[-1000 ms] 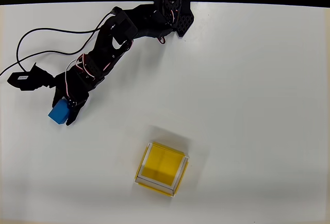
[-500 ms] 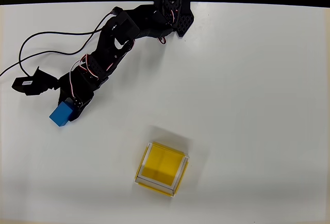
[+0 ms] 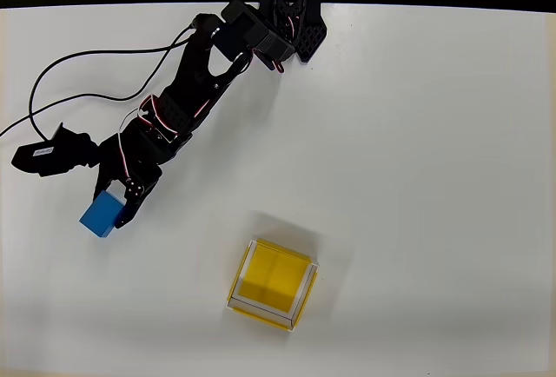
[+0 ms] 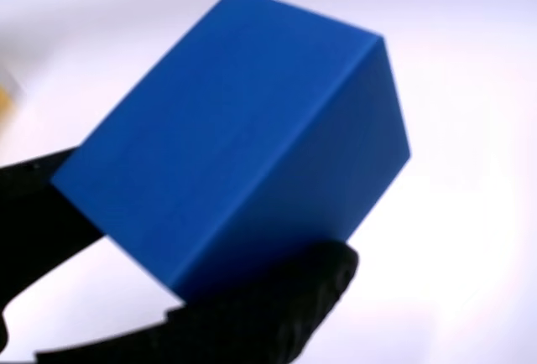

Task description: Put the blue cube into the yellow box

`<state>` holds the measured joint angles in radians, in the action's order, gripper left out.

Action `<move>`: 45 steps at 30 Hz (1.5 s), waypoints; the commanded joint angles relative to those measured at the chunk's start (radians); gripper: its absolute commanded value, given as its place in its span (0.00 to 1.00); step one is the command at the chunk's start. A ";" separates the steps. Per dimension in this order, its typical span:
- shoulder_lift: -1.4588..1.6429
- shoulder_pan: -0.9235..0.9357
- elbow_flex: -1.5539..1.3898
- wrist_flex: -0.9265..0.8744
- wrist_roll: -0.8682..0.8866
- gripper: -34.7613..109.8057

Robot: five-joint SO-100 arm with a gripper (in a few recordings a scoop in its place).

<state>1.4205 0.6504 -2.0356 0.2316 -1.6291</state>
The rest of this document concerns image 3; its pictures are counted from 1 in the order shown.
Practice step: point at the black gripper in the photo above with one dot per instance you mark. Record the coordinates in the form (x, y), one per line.
(116, 171)

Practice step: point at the blue cube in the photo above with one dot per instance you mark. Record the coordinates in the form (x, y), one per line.
(102, 216)

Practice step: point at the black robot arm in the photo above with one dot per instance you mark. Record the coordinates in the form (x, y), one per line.
(195, 73)

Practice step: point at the yellow open box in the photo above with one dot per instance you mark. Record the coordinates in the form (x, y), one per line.
(271, 283)

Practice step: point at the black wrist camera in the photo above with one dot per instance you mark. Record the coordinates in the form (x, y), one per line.
(56, 151)

